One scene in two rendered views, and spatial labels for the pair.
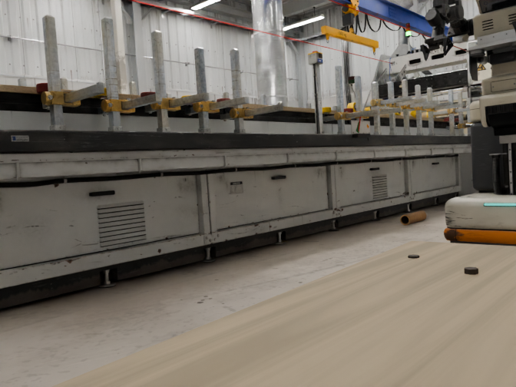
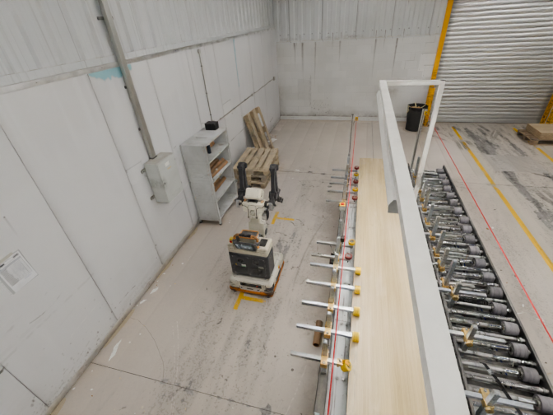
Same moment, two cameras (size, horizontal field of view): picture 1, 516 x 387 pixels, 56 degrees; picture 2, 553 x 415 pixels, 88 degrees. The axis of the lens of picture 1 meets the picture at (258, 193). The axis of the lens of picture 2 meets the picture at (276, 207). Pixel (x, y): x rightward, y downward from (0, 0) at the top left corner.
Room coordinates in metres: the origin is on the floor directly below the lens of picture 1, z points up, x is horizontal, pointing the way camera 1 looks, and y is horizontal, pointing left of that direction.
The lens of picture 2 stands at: (5.44, -2.42, 3.19)
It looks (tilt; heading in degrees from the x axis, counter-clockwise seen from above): 34 degrees down; 154
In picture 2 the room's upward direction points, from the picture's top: 4 degrees counter-clockwise
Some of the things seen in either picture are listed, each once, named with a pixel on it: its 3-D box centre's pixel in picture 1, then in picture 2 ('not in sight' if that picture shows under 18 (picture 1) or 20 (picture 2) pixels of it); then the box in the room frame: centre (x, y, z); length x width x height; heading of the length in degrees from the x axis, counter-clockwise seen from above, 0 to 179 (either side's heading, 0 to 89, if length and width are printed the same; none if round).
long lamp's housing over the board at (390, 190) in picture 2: not in sight; (387, 128); (3.76, -0.52, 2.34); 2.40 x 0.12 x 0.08; 137
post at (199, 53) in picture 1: (202, 96); not in sight; (2.44, 0.25, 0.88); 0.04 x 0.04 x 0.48; 47
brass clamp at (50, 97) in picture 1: (61, 99); not in sight; (1.91, 0.74, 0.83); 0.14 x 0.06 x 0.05; 137
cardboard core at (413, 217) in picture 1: (413, 217); (318, 333); (3.81, -1.21, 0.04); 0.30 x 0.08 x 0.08; 137
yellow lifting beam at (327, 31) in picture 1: (352, 37); not in sight; (8.51, -1.79, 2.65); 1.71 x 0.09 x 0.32; 137
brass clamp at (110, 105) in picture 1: (118, 106); not in sight; (2.09, 0.57, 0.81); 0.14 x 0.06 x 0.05; 137
